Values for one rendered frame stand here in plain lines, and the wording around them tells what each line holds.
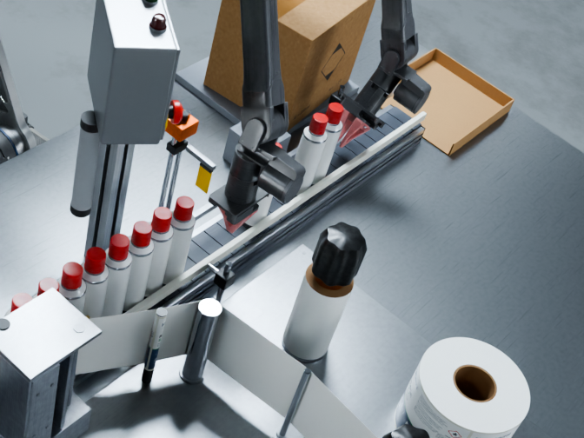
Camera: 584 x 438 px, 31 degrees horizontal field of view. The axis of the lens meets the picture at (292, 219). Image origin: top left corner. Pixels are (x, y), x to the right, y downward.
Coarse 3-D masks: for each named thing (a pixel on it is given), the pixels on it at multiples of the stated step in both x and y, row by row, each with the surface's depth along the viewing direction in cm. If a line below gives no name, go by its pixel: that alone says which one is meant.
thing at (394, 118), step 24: (384, 120) 252; (408, 120) 254; (336, 144) 241; (360, 144) 243; (336, 168) 235; (360, 168) 239; (288, 216) 221; (192, 240) 209; (216, 240) 211; (192, 264) 205; (216, 264) 206
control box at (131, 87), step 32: (96, 0) 162; (128, 0) 159; (160, 0) 161; (96, 32) 163; (128, 32) 153; (96, 64) 164; (128, 64) 153; (160, 64) 154; (96, 96) 164; (128, 96) 157; (160, 96) 159; (128, 128) 162; (160, 128) 163
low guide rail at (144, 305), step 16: (400, 128) 245; (384, 144) 241; (352, 160) 233; (336, 176) 229; (304, 192) 222; (288, 208) 217; (256, 224) 212; (240, 240) 208; (208, 256) 202; (192, 272) 199; (176, 288) 197; (144, 304) 191
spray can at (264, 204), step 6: (276, 144) 204; (264, 198) 210; (270, 198) 211; (258, 204) 211; (264, 204) 211; (258, 210) 212; (264, 210) 213; (252, 216) 214; (258, 216) 213; (264, 216) 215; (246, 222) 215; (252, 222) 215
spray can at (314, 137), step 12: (312, 120) 213; (324, 120) 213; (312, 132) 214; (324, 132) 215; (300, 144) 218; (312, 144) 215; (324, 144) 217; (300, 156) 218; (312, 156) 217; (312, 168) 220; (312, 180) 224; (300, 192) 224
